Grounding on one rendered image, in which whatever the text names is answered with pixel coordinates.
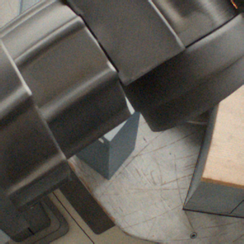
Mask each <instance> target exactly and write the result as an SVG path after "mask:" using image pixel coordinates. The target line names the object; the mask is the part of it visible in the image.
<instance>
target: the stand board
mask: <svg viewBox="0 0 244 244"><path fill-rule="evenodd" d="M217 107H218V108H217V113H216V116H215V123H214V127H213V132H212V136H211V140H210V146H209V149H208V153H207V157H206V160H205V164H204V167H203V172H202V175H201V179H200V180H201V181H203V182H209V183H213V184H218V185H219V184H220V185H225V186H229V187H236V188H240V189H244V85H243V86H241V87H240V88H239V89H237V90H236V91H235V92H234V93H233V94H231V95H230V96H228V97H227V98H225V99H224V100H223V101H221V102H219V103H218V106H217Z"/></svg>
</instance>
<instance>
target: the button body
mask: <svg viewBox="0 0 244 244"><path fill-rule="evenodd" d="M125 98H126V97H125ZM126 103H127V106H128V107H129V110H130V112H131V114H132V117H131V118H130V119H128V120H126V121H125V122H123V123H122V124H120V125H119V126H117V127H115V128H114V129H113V130H111V131H110V132H109V133H107V134H105V135H104V136H103V137H101V139H103V140H104V143H102V142H101V141H99V139H98V140H96V141H95V142H93V143H92V144H90V145H89V146H87V147H86V148H84V149H83V150H81V151H80V152H78V153H77V154H76V156H77V157H78V158H79V159H81V160H82V161H83V162H85V163H86V164H87V165H88V166H90V167H91V168H93V169H94V170H95V171H96V172H98V173H99V174H101V176H103V177H104V178H105V179H107V180H110V179H111V177H112V176H113V175H114V174H115V173H116V171H117V170H118V169H119V167H120V166H121V165H122V164H123V163H124V161H125V160H126V159H127V157H129V155H131V153H132V152H133V151H134V150H135V144H136V139H137V131H138V126H139V119H140V112H136V111H134V109H133V107H132V106H131V104H130V102H129V100H127V98H126Z"/></svg>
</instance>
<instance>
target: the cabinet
mask: <svg viewBox="0 0 244 244"><path fill-rule="evenodd" d="M217 106H218V104H217V105H215V106H214V107H212V108H211V109H210V113H209V116H208V123H207V125H206V126H205V131H204V134H203V141H202V144H201V149H200V152H199V154H198V159H197V162H196V167H195V170H194V174H193V176H192V179H191V184H190V187H189V190H188V192H187V196H186V200H185V202H184V205H183V208H182V209H183V210H187V211H192V212H197V213H198V212H199V213H204V214H211V215H212V214H213V215H221V216H228V217H236V218H242V219H244V189H240V188H236V187H229V186H225V185H220V184H219V185H218V184H213V183H209V182H203V181H201V180H200V179H201V175H202V172H203V167H204V164H205V160H206V157H207V153H208V149H209V146H210V140H211V136H212V132H213V128H214V123H215V116H216V113H217V108H218V107H217Z"/></svg>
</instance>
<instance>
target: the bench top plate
mask: <svg viewBox="0 0 244 244"><path fill-rule="evenodd" d="M0 3H1V18H0V28H1V27H2V26H4V25H5V24H7V23H8V22H9V21H11V20H12V19H14V18H15V17H16V16H17V10H18V3H19V0H0ZM205 126H206V125H197V124H194V123H188V122H185V123H183V124H181V125H178V126H175V127H173V128H170V129H167V130H164V131H162V132H152V131H151V129H150V127H149V126H148V124H147V123H146V121H145V119H144V118H143V116H142V114H140V119H139V126H138V131H137V139H136V144H135V150H134V151H133V152H132V153H131V155H129V157H127V159H126V160H125V161H124V163H123V164H122V165H121V166H120V167H119V169H118V170H117V171H116V173H115V174H114V175H113V176H112V177H111V179H110V180H107V179H105V178H104V177H103V176H101V174H99V173H98V172H96V171H95V170H94V169H93V168H91V167H90V166H88V165H87V164H86V163H85V162H83V161H82V160H81V159H79V158H78V157H77V156H76V155H74V156H73V157H71V158H70V159H68V165H69V166H70V167H71V169H72V171H73V172H74V173H75V174H76V175H77V176H78V178H79V179H80V180H81V182H82V183H83V184H84V186H85V188H87V190H88V192H89V193H90V194H91V195H92V196H93V198H94V200H96V201H97V202H98V204H99V205H100V206H101V207H102V209H103V210H104V211H105V212H106V214H107V215H108V216H109V217H110V218H111V220H112V221H113V222H114V223H115V225H116V226H117V227H118V229H120V231H121V232H122V233H123V234H124V235H125V236H127V237H131V238H136V239H139V240H144V241H148V242H152V243H159V244H244V219H242V218H236V217H228V216H221V215H213V214H212V215H211V214H207V213H199V212H198V213H197V212H192V211H187V210H183V209H182V208H183V205H184V202H185V200H186V196H187V192H188V190H189V187H190V184H191V179H192V176H193V174H194V170H195V167H196V162H197V159H198V154H199V152H200V149H201V144H202V141H203V134H204V131H205Z"/></svg>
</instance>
